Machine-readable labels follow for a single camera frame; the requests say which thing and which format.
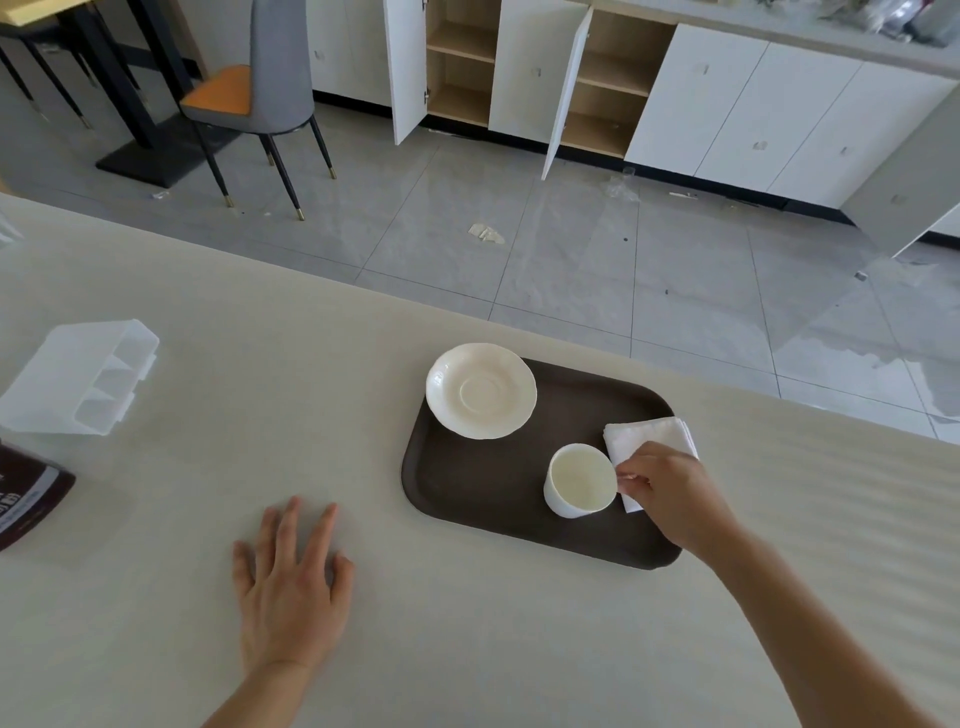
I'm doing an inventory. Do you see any person's left hand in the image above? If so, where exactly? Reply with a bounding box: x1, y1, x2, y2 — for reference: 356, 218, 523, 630
231, 496, 355, 676

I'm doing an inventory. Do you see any person's right hand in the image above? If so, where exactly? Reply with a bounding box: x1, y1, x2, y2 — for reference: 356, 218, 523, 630
616, 440, 740, 568

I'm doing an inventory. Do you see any white napkin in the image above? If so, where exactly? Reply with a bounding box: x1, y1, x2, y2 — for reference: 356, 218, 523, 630
603, 416, 700, 515

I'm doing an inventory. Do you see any white cup with handle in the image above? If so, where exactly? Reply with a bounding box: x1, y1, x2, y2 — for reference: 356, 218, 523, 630
543, 443, 621, 520

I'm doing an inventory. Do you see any dark brown tray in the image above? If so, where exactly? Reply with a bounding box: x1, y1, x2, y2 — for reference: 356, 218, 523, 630
401, 358, 684, 571

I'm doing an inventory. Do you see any white scalloped saucer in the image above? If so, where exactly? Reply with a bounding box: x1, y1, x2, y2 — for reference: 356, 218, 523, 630
425, 342, 539, 442

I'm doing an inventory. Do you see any person's right forearm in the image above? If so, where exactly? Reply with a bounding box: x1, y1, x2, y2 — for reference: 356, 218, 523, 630
697, 524, 946, 728

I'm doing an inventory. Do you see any dark brown cocoa tub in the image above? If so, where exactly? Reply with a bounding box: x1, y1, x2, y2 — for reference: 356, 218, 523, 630
0, 442, 78, 554

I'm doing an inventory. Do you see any translucent plastic organizer box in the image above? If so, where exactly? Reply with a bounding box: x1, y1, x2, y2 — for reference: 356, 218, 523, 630
0, 319, 161, 436

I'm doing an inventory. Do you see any wide open white cabinet door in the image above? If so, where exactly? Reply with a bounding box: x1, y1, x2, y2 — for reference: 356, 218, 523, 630
839, 89, 960, 256

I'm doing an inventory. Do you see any white cabinet unit with counter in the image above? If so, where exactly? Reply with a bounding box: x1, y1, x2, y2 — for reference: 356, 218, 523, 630
307, 0, 960, 256

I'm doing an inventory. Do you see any thin open white cabinet door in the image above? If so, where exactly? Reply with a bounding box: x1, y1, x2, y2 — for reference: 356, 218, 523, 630
541, 7, 595, 182

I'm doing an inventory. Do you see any wooden table with black base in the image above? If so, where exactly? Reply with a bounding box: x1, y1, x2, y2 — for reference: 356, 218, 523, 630
0, 0, 241, 189

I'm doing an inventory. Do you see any narrow open white cabinet door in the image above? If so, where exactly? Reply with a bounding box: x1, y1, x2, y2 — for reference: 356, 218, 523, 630
383, 0, 429, 147

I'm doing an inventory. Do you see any pile of clutter on counter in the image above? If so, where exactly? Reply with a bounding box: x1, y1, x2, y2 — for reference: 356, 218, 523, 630
719, 0, 960, 46

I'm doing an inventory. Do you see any grey chair with orange seat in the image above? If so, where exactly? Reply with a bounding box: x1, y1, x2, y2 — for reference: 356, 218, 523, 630
179, 0, 337, 223

